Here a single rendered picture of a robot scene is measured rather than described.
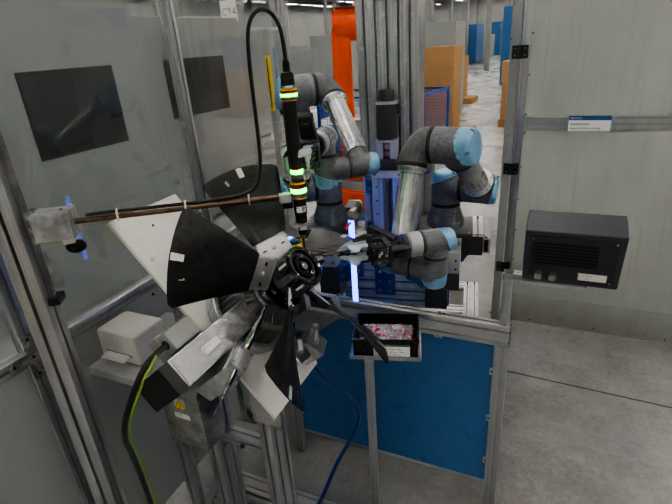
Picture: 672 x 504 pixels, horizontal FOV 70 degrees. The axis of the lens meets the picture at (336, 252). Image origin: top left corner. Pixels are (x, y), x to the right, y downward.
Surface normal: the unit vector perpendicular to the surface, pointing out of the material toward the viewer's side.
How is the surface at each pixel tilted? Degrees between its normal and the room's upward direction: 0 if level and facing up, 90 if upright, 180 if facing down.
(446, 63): 90
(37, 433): 90
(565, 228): 15
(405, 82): 90
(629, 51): 90
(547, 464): 0
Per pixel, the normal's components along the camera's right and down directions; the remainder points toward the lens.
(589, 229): -0.17, -0.78
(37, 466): 0.91, 0.11
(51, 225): 0.19, 0.38
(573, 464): -0.07, -0.92
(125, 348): -0.40, 0.39
